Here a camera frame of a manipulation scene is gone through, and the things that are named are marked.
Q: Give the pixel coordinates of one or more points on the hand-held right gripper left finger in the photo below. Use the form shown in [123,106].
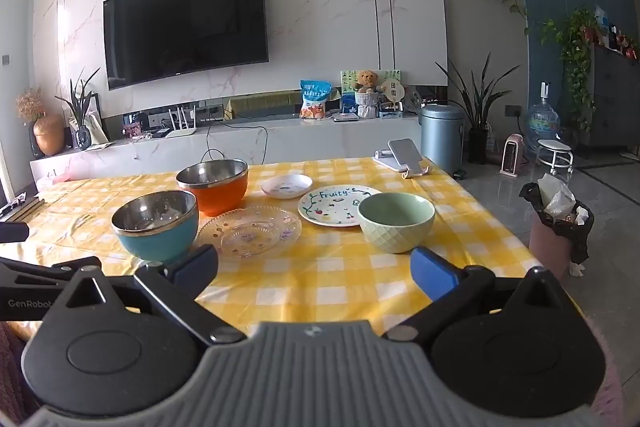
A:
[197,266]

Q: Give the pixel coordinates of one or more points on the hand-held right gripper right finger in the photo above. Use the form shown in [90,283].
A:
[432,271]

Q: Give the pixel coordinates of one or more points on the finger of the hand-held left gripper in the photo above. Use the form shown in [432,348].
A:
[12,232]
[50,268]

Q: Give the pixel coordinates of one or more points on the blue steel bowl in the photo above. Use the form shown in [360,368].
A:
[160,237]

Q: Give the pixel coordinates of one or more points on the green ceramic bowl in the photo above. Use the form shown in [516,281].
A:
[395,234]

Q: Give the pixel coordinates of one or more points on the clear glass plate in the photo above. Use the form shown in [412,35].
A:
[250,234]

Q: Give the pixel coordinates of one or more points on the orange steel bowl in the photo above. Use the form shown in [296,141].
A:
[220,199]

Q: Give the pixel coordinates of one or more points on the small white plate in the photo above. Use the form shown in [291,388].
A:
[287,186]

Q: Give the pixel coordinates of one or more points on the white fruit-printed plate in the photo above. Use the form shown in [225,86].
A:
[327,207]

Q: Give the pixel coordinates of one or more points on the brown round vase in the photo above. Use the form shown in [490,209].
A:
[49,134]

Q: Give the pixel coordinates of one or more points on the yellow checked tablecloth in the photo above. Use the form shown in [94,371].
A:
[325,279]

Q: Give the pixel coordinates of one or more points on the pink bin with black bag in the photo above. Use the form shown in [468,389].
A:
[550,247]

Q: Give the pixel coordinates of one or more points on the white phone stand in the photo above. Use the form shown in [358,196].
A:
[387,159]

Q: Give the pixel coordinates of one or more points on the grey smartphone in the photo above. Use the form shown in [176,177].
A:
[406,152]

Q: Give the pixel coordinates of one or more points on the dried flower bunch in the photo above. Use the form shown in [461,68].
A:
[30,104]

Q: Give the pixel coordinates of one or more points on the snake plant in black pot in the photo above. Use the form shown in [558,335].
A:
[477,147]

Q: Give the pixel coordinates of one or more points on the blue-grey metal trash can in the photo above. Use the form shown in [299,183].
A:
[440,137]

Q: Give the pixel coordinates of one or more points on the white wifi router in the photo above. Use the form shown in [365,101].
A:
[181,132]

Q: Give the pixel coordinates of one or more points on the green plant in glass vase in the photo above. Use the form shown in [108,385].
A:
[80,107]

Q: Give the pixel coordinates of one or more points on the small pink box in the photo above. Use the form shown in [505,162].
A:
[132,130]

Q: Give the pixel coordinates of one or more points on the white marble tv console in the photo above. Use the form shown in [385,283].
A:
[310,139]

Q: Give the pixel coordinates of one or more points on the white round stool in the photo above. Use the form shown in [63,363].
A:
[554,147]

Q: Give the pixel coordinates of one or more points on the long olive box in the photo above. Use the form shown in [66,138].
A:
[265,102]

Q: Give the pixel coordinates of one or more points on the white woven basket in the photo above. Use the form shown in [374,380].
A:
[367,104]

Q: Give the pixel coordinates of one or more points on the water jug with pump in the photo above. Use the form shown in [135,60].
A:
[543,124]

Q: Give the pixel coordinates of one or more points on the round paper fan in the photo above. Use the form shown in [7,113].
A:
[392,89]

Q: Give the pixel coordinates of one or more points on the brown teddy bear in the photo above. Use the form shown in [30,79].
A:
[367,81]

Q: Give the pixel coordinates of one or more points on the blue snack bag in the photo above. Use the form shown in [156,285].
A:
[315,99]

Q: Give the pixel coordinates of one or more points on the green picture card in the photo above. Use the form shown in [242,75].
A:
[347,79]

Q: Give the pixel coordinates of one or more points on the grey-blue cabinet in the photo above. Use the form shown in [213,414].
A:
[617,97]

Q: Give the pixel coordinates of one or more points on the trailing pothos plant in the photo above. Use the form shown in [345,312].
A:
[575,57]

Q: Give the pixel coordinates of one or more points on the row of cabinet ornaments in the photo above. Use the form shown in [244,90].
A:
[617,38]

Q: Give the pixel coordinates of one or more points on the dark wooden frame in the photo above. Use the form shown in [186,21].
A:
[22,207]

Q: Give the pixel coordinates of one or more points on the wall power outlet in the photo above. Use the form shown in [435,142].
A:
[513,111]

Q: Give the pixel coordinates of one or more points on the wall-mounted black television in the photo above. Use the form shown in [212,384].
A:
[185,22]

